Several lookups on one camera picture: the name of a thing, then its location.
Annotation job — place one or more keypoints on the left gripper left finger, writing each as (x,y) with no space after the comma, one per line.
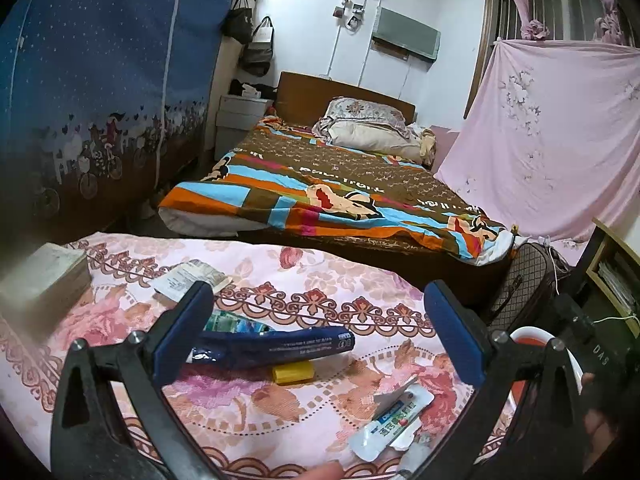
(89,437)

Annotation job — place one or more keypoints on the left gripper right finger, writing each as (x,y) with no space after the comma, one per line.
(546,438)

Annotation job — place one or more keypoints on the dark blue snack wrapper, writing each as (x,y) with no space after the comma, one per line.
(244,351)

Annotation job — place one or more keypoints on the red white trash basin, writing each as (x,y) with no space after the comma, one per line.
(534,337)

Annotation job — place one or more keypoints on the person's right hand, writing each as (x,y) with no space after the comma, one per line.
(599,396)

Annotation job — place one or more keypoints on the wooden shelf unit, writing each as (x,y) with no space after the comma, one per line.
(608,274)

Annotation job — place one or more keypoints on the checkered dark suitcase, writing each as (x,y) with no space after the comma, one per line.
(532,281)

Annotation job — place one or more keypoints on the grey crumpled wrapper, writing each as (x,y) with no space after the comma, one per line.
(418,452)

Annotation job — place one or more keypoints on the beige tissue box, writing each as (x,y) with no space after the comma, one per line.
(38,293)

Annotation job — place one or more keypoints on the pink floral quilt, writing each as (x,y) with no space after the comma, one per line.
(246,424)

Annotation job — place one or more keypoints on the white blue medicine sachet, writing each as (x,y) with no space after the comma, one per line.
(394,421)

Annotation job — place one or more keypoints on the white paper receipt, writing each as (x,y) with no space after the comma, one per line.
(176,282)

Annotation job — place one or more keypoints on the green rolled wrapper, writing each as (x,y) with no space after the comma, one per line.
(229,322)

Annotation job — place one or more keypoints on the yellow small box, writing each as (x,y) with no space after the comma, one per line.
(292,373)

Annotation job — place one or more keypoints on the pink hanging sheet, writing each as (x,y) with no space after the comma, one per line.
(552,139)

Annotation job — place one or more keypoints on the cream pillow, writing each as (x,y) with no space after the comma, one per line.
(375,139)

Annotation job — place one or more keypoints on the colourful cartoon bed blanket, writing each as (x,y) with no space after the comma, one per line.
(285,180)

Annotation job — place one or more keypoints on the white nightstand drawers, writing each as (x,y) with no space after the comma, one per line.
(236,116)

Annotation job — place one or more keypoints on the floral pillow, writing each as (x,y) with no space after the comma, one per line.
(344,109)

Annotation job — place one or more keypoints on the blue fabric wardrobe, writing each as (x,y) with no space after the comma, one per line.
(101,102)

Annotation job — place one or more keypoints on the brown wooden headboard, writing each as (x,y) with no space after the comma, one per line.
(303,99)

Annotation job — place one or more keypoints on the grey white tote bag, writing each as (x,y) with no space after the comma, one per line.
(257,56)

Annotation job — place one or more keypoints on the black handbag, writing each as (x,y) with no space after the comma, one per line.
(238,23)

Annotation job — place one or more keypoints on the wall socket cluster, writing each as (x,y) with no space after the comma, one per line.
(349,14)

